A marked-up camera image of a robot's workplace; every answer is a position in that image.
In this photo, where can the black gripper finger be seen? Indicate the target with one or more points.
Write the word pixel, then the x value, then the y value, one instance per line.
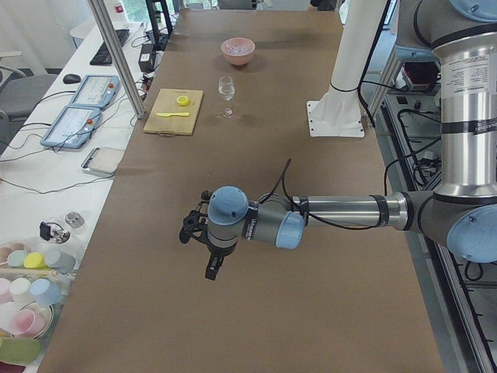
pixel 211 269
pixel 218 263

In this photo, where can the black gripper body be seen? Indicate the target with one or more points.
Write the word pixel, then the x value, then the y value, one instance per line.
pixel 217 251

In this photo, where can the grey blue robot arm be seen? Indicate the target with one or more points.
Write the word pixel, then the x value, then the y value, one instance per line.
pixel 460 213

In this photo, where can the clear wine glass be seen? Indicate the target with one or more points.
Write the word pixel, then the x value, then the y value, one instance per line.
pixel 226 89

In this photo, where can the pink bowl of ice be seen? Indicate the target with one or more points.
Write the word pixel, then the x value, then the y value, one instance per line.
pixel 238 51

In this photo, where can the yellow plastic knife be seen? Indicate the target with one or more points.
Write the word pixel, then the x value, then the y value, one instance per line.
pixel 174 114

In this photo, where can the silver metal tray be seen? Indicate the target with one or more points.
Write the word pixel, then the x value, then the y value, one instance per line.
pixel 102 161

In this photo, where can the wooden cutting board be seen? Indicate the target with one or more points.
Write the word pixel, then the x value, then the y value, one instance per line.
pixel 166 103

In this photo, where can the steel cup on desk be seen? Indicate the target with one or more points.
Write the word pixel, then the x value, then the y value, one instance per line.
pixel 74 220

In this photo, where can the lower blue teach pendant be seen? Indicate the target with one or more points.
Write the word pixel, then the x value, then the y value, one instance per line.
pixel 72 128

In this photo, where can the blue teach pendant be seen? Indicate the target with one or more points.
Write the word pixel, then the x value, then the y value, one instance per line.
pixel 96 91
pixel 72 128

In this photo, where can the yellow plastic cup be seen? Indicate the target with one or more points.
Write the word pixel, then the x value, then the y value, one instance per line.
pixel 35 261

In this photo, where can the blue plastic cup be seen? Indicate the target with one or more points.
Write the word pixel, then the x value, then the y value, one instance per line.
pixel 45 292

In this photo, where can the upper blue teach pendant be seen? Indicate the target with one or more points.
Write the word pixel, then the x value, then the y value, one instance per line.
pixel 96 91

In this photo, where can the black power adapter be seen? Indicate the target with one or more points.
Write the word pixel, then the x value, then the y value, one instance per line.
pixel 147 58

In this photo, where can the pink plastic cup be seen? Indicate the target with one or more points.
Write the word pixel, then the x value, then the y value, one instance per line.
pixel 26 322

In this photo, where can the green plastic bowl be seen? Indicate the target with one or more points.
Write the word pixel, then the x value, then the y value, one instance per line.
pixel 19 351

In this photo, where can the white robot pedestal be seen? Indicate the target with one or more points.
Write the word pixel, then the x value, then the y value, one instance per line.
pixel 337 113

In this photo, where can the aluminium frame post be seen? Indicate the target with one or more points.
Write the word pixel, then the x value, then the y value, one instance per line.
pixel 110 38

